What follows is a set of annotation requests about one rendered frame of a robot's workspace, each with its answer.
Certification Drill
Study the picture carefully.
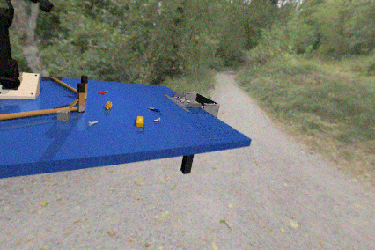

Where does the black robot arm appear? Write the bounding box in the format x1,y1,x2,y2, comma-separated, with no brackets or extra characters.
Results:
0,0,20,90

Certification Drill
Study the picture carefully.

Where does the orange long-handled scraper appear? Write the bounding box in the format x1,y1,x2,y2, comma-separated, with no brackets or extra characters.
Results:
41,75,88,99

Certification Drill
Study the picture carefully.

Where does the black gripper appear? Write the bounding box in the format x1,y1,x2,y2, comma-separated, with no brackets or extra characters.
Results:
29,0,54,12

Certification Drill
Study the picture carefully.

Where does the long wooden pole with black end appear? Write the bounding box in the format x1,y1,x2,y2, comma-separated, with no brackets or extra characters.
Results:
0,83,85,121

